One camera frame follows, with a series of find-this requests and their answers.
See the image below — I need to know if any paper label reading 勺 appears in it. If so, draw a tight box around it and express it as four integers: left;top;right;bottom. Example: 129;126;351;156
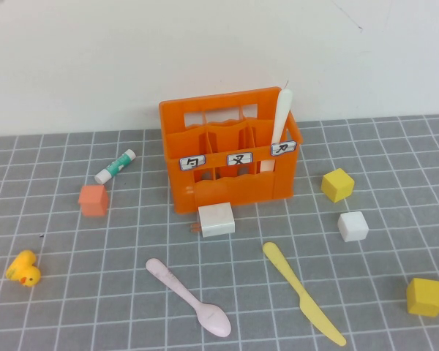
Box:
179;154;207;172

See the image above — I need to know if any yellow wooden cube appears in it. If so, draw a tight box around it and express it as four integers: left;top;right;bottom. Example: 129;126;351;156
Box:
320;167;355;204
405;277;439;317

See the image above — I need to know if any white charger plug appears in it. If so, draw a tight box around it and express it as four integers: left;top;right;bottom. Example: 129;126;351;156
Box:
190;202;236;238

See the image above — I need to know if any orange plastic cutlery holder crate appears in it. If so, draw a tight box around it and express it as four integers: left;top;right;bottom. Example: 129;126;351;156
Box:
159;86;303;215

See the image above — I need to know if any salmon orange cube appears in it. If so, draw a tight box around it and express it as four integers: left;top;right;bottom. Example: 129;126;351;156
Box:
78;184;110;218

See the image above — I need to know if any paper label reading 叉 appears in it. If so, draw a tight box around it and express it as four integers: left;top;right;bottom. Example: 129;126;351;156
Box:
226;151;254;167

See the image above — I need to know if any white plastic knife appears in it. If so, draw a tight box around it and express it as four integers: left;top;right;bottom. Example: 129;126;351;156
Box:
260;87;294;173

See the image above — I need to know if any white cube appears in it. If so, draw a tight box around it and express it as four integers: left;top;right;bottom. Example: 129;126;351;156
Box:
337;211;369;243

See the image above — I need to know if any yellow plastic knife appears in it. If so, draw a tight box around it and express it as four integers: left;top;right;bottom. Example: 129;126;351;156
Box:
262;241;347;347

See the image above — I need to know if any yellow rubber duck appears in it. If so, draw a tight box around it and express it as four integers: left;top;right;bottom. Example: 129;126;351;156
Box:
5;249;42;289

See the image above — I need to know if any white green glue stick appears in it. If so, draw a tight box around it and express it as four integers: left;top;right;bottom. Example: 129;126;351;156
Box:
94;148;137;185

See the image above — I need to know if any paper label reading 刀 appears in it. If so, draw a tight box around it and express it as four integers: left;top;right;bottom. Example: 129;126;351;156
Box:
270;140;297;157

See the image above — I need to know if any pink plastic spoon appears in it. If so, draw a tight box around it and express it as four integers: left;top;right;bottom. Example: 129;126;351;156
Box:
145;257;232;338

